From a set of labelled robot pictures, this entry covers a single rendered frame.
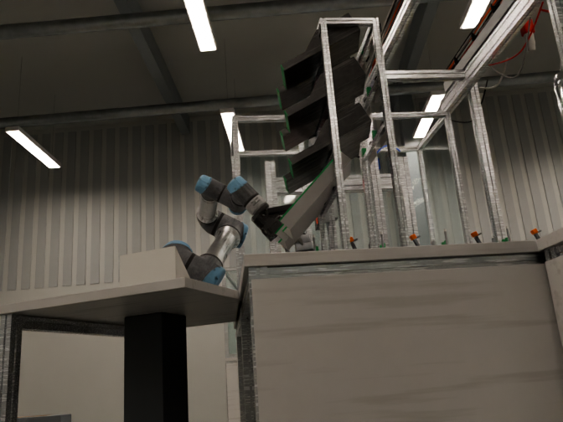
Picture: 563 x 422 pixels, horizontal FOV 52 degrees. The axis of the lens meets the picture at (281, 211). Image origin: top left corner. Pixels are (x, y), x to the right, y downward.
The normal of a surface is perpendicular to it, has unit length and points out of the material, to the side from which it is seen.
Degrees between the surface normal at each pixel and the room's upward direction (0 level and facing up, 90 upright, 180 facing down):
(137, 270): 90
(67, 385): 90
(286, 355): 90
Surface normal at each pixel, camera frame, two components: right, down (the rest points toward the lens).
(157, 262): -0.39, -0.24
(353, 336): 0.10, -0.29
